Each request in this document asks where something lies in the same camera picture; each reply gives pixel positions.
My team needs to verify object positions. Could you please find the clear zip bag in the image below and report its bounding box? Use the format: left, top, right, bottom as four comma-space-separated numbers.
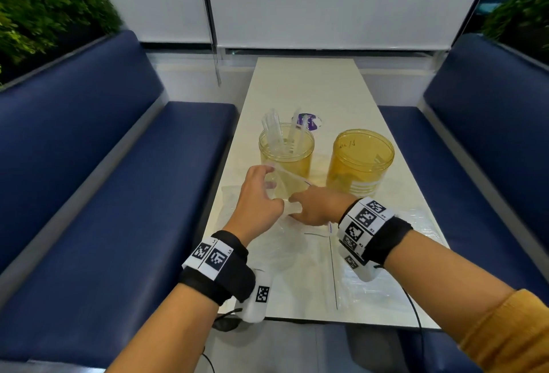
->
218, 184, 340, 314
330, 207, 449, 326

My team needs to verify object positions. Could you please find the black marker wristband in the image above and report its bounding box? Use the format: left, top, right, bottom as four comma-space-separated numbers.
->
179, 230, 256, 305
337, 196, 413, 268

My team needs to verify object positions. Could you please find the purple round sticker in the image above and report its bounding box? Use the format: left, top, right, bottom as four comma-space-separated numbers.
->
291, 113, 323, 132

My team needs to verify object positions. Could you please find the person's right forearm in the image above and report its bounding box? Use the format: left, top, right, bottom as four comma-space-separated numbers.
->
384, 230, 520, 346

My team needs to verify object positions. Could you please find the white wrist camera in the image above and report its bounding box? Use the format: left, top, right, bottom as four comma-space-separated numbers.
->
236, 268, 272, 324
336, 244, 380, 283

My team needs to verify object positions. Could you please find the green artificial plant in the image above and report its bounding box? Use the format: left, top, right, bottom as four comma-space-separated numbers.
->
0, 0, 123, 86
482, 0, 549, 54

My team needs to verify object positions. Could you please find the mustard yellow sweater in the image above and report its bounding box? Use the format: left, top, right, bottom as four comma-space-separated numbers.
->
457, 289, 549, 373

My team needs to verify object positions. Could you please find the bundle of clear straws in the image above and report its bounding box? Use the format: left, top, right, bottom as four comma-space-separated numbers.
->
261, 106, 316, 159

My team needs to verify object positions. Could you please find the black cable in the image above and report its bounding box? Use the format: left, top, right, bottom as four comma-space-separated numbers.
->
401, 287, 425, 373
199, 308, 243, 373

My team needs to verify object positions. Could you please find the navy blue bench sofa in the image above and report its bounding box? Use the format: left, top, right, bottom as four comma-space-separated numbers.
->
377, 33, 549, 373
0, 29, 239, 369

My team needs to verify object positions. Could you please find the person's left hand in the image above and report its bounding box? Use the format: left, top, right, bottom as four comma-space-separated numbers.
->
222, 163, 301, 247

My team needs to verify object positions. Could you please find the clear blind wand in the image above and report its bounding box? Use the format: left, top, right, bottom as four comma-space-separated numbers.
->
197, 0, 222, 87

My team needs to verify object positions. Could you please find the person's right hand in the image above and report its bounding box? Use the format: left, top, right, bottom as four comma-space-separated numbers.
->
288, 185, 359, 228

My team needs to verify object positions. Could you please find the person's left forearm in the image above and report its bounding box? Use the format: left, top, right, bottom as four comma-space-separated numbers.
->
107, 284, 220, 373

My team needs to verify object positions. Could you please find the yellow plastic jar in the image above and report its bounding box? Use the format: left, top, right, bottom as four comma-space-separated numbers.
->
325, 129, 395, 197
258, 122, 315, 197

